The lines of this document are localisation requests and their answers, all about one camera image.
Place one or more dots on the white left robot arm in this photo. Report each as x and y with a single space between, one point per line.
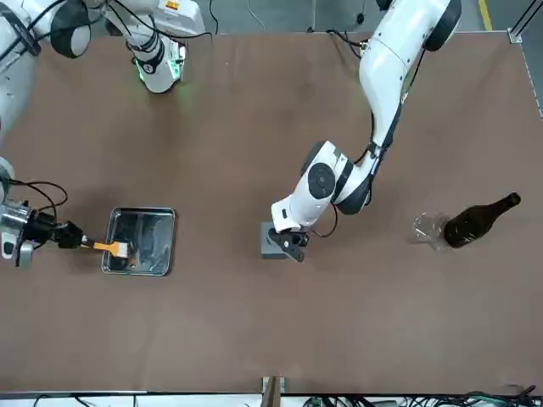
382 63

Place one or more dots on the dark brown glass bottle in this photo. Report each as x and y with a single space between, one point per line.
471 226

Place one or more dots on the clear glass cup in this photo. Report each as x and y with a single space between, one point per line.
428 231

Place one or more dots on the grey part base block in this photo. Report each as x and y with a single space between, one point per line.
269 248

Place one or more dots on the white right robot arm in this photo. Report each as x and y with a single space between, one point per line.
155 63

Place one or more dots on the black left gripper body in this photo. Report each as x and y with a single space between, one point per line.
302 238

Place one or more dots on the aluminium frame post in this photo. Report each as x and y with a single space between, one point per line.
273 392

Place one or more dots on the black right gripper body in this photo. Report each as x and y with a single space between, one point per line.
40 229

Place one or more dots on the shiny metal tray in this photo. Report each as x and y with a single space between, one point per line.
144 254

